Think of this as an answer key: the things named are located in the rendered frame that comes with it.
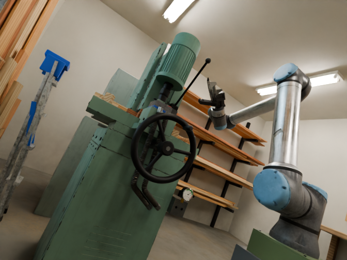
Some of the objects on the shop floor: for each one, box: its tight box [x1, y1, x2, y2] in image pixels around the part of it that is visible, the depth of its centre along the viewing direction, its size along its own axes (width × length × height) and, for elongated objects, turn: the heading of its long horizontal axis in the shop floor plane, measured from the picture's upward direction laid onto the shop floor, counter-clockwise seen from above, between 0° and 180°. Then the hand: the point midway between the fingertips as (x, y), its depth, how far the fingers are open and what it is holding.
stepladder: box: [0, 50, 70, 222], centre depth 140 cm, size 27×25×116 cm
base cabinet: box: [33, 140, 179, 260], centre depth 115 cm, size 45×58×71 cm
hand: (209, 81), depth 124 cm, fingers open, 14 cm apart
